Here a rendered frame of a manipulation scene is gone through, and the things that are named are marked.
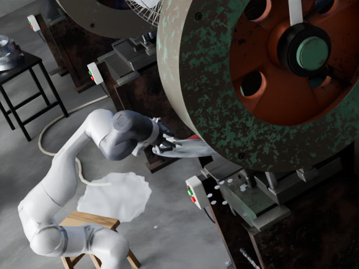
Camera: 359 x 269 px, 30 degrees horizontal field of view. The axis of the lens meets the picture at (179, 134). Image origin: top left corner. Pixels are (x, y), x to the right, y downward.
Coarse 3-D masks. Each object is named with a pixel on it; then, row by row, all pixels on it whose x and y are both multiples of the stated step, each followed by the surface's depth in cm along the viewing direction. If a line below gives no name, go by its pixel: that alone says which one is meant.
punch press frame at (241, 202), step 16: (256, 0) 223; (256, 16) 223; (256, 80) 234; (352, 144) 262; (352, 160) 265; (336, 176) 265; (224, 192) 288; (240, 192) 271; (256, 192) 267; (304, 192) 262; (240, 208) 275; (256, 208) 259; (272, 208) 258
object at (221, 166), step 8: (216, 160) 271; (224, 160) 269; (208, 168) 269; (216, 168) 267; (224, 168) 265; (232, 168) 263; (240, 168) 261; (216, 176) 262; (224, 176) 260; (240, 176) 274; (248, 176) 267; (248, 184) 269
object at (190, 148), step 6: (186, 144) 244; (192, 144) 245; (198, 144) 245; (204, 144) 245; (156, 150) 252; (174, 150) 255; (180, 150) 257; (186, 150) 257; (192, 150) 258; (198, 150) 258; (204, 150) 257; (210, 150) 256; (168, 156) 265; (174, 156) 265; (186, 156) 266; (192, 156) 266; (198, 156) 267
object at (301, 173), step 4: (304, 168) 252; (308, 168) 253; (312, 168) 253; (300, 172) 253; (304, 172) 253; (308, 172) 252; (312, 172) 252; (316, 172) 253; (300, 176) 255; (304, 176) 252; (308, 176) 252; (312, 176) 252; (304, 180) 253
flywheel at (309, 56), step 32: (288, 0) 199; (352, 0) 213; (256, 32) 204; (288, 32) 200; (320, 32) 199; (352, 32) 217; (256, 64) 208; (288, 64) 200; (320, 64) 200; (352, 64) 222; (256, 96) 214; (288, 96) 217; (320, 96) 222
